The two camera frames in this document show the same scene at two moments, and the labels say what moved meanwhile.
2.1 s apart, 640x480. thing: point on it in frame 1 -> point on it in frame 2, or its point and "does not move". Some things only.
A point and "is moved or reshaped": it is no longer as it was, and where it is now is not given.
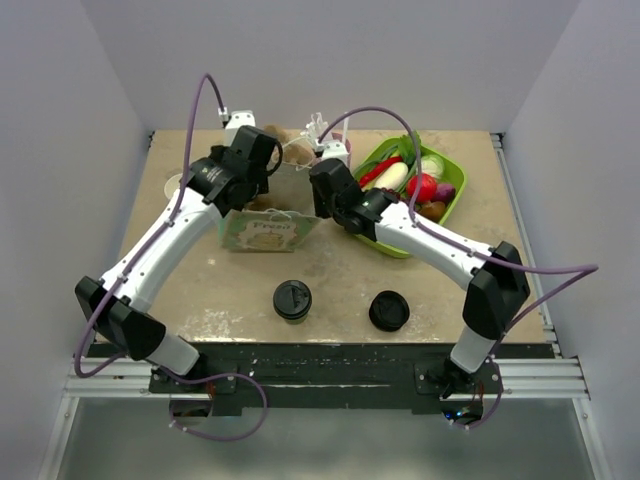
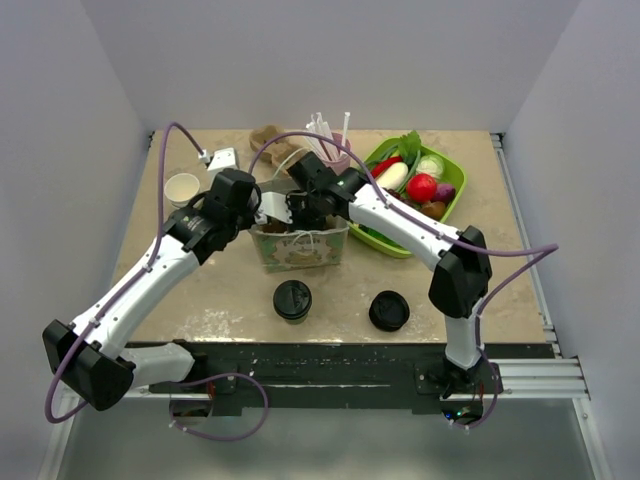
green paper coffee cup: (297, 321) does not move
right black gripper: (320, 208) does not move
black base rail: (325, 378) does not move
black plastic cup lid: (292, 299) does not move
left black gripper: (219, 152) -> (249, 218)
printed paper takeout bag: (283, 216) is moved or reshaped
